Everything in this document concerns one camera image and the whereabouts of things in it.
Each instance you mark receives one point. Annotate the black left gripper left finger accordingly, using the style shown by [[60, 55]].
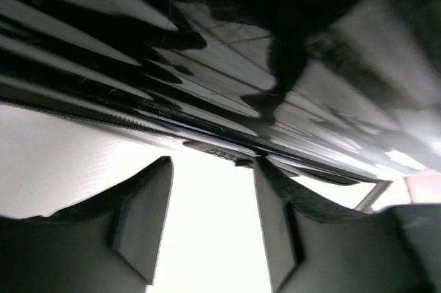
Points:
[[106, 243]]

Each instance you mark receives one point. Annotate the black white space suitcase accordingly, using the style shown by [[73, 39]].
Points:
[[346, 91]]

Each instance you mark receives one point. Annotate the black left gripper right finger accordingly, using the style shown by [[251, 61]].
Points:
[[313, 244]]

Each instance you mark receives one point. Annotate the aluminium mounting rail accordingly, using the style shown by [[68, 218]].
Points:
[[365, 205]]

